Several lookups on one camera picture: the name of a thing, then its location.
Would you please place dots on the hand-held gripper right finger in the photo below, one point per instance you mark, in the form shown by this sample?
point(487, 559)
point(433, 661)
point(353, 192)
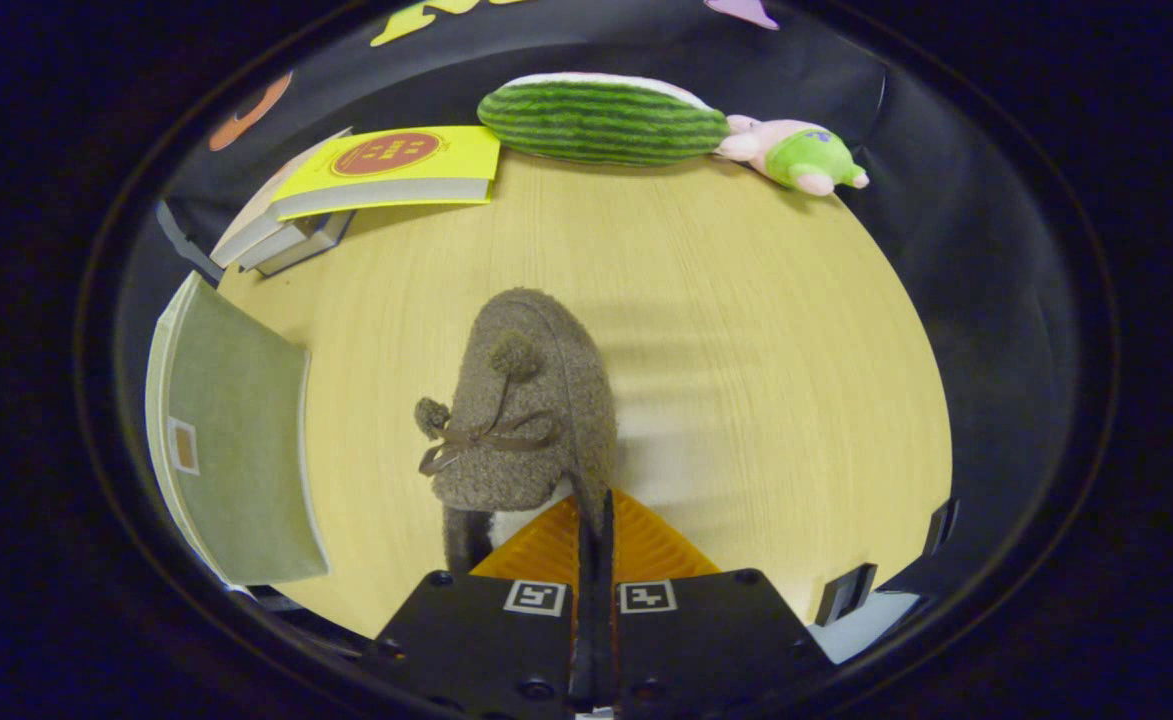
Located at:
point(726, 650)

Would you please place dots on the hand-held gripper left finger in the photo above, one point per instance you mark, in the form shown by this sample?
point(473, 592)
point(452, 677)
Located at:
point(481, 650)

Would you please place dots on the brown fuzzy shoe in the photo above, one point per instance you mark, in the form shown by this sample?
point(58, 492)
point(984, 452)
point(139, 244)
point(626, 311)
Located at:
point(536, 400)

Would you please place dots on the dark blue book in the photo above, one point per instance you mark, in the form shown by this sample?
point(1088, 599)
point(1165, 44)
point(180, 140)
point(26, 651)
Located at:
point(301, 245)

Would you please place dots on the yellow book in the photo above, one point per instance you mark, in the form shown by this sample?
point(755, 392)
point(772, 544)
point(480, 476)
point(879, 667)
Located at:
point(446, 160)

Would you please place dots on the beige book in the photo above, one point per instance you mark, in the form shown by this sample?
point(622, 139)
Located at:
point(251, 215)

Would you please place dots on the pink and green plush toy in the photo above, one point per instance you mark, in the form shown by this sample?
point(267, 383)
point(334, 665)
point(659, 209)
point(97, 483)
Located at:
point(801, 158)

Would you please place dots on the watermelon slice plush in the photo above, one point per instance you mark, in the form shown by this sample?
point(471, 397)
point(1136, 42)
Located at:
point(601, 125)

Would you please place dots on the black table edge bracket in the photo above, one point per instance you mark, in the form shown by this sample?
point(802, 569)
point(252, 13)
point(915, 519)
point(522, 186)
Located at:
point(844, 593)
point(940, 527)

